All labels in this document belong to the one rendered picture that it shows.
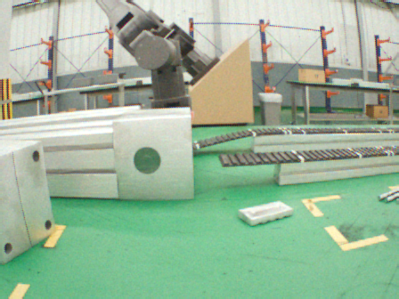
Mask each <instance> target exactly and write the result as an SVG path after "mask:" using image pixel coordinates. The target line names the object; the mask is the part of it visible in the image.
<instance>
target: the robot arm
mask: <svg viewBox="0 0 399 299"><path fill-rule="evenodd" d="M94 1H96V3H97V4H98V5H99V6H100V7H101V8H102V10H103V11H104V12H105V14H106V16H108V17H107V18H108V19H109V22H110V24H109V25H110V27H111V28H112V30H111V31H113V33H114V34H115V36H116V37H117V38H118V40H117V41H118V43H119V44H120V45H122V47H124V48H125V50H127V51H128V52H129V53H130V54H131V55H132V56H133V58H135V59H136V62H137V64H138V65H139V66H140V67H142V68H143V69H149V70H150V71H151V86H152V92H153V98H154V99H153V100H152V101H151V109H179V108H190V110H192V106H191V105H192V102H191V96H190V95H187V94H186V90H185V83H184V78H183V71H182V65H183V66H184V67H185V68H186V69H187V70H185V71H186V72H187V73H188V74H189V75H190V76H191V77H192V79H191V80H190V81H189V84H190V85H191V86H194V85H195V84H196V83H197V82H198V81H199V80H200V79H202V78H203V77H204V76H205V75H206V74H207V73H208V72H209V71H210V70H211V69H212V68H213V67H214V66H215V65H216V64H217V63H219V62H220V61H221V59H220V58H218V57H217V56H216V57H215V58H214V59H212V58H211V57H210V56H208V55H207V54H206V53H203V52H202V51H200V50H199V49H198V48H197V47H195V46H193V44H194V43H195V42H196V41H195V39H194V38H192V37H191V35H189V34H188V33H187V32H185V31H184V30H183V29H182V28H181V27H179V26H178V25H177V24H175V23H174V22H173V23H172V24H171V25H170V26H168V25H166V24H164V22H165V21H164V20H162V19H161V17H159V16H158V15H157V14H156V13H155V12H153V11H152V10H151V9H149V10H148V11H147V12H146V11H145V10H144V9H143V8H142V7H140V5H138V4H137V3H135V2H134V1H132V0H94ZM173 29H174V31H172V30H173ZM171 31H172V33H171V34H170V35H168V34H169V33H170V32H171ZM167 35H168V36H167ZM166 36H167V37H166ZM165 37H166V38H165ZM164 38H165V39H164ZM181 59H182V60H181ZM154 69H155V70H154Z"/></svg>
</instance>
